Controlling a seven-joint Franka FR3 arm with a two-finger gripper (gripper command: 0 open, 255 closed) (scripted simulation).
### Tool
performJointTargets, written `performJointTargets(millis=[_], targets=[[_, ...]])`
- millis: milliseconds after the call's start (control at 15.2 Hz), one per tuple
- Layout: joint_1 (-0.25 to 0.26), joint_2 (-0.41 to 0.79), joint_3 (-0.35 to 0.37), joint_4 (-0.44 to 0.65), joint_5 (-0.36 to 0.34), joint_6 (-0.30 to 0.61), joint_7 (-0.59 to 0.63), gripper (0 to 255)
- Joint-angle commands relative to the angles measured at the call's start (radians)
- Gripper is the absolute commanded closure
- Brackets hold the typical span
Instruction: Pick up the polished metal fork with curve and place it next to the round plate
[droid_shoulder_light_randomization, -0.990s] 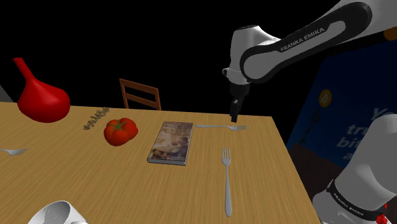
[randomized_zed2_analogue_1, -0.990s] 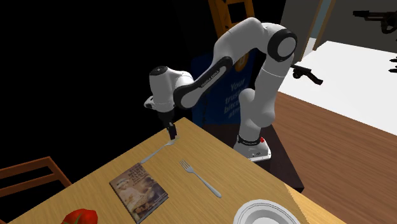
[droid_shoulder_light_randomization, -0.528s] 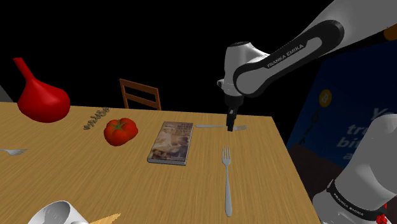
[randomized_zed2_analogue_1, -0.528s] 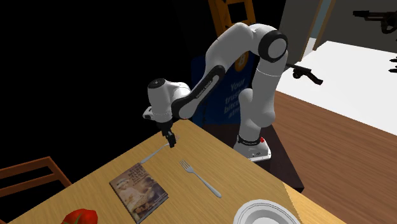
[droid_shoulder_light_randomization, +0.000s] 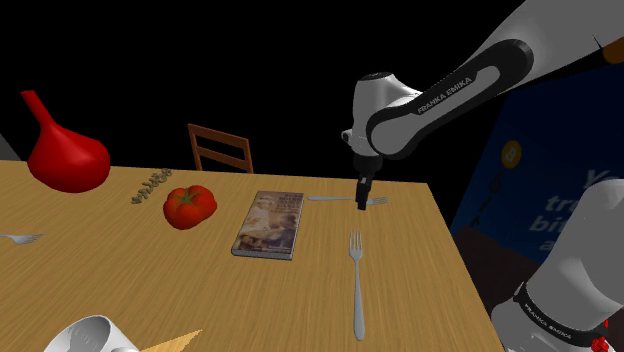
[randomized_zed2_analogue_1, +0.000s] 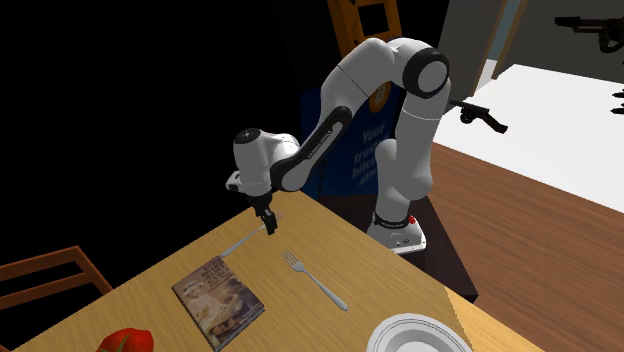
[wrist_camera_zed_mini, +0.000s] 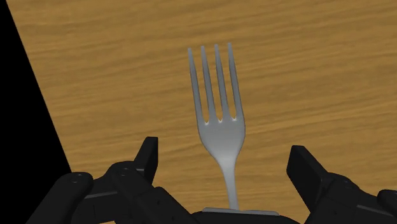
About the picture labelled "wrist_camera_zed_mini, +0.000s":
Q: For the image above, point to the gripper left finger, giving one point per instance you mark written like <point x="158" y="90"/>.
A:
<point x="130" y="189"/>

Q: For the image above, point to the silver metal fork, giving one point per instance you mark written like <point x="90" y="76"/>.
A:
<point x="222" y="136"/>

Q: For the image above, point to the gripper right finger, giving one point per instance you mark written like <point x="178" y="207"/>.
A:
<point x="328" y="192"/>

